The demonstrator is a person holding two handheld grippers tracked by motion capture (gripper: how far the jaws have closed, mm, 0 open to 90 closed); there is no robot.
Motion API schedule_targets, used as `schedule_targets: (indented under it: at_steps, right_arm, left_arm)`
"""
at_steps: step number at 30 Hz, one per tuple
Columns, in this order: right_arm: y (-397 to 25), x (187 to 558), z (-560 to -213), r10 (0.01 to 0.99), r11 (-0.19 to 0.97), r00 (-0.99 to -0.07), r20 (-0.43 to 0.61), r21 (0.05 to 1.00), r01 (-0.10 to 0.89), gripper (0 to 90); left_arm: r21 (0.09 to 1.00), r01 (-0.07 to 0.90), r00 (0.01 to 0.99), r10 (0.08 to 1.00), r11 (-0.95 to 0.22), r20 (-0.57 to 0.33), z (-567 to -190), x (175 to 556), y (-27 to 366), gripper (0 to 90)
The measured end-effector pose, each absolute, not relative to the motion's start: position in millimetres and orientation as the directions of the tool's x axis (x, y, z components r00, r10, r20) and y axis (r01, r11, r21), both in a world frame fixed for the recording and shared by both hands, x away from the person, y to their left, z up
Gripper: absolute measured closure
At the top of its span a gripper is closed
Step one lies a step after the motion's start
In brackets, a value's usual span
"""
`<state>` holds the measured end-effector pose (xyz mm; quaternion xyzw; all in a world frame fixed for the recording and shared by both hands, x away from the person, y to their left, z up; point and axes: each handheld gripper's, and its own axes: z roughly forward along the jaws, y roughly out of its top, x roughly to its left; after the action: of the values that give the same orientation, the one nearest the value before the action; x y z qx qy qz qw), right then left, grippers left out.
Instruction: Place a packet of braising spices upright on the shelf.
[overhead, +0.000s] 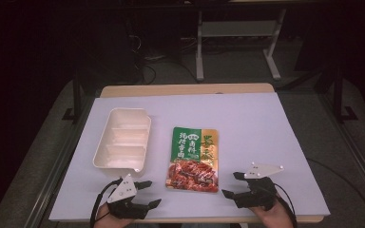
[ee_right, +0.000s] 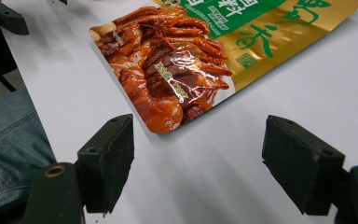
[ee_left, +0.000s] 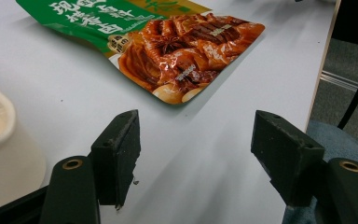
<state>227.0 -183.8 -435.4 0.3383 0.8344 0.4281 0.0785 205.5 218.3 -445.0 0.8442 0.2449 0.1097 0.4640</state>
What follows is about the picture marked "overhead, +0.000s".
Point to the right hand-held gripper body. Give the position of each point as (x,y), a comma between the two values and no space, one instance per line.
(259,193)

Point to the white plastic box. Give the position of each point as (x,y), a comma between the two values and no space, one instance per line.
(122,142)

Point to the person's right hand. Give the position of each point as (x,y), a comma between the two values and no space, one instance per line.
(275,218)

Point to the white board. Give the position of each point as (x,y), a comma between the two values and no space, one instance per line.
(250,133)

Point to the aluminium rail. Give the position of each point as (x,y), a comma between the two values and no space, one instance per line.
(355,152)
(57,164)

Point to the person's left hand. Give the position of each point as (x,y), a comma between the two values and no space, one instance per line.
(107,220)

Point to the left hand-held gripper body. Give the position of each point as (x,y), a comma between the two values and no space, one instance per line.
(123,191)

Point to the green and red sauce packet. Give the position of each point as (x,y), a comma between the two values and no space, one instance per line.
(192,158)

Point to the white metal table frame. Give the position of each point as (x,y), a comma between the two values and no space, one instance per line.
(234,28)

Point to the black metal stand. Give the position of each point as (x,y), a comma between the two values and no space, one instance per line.
(77,98)
(338,95)

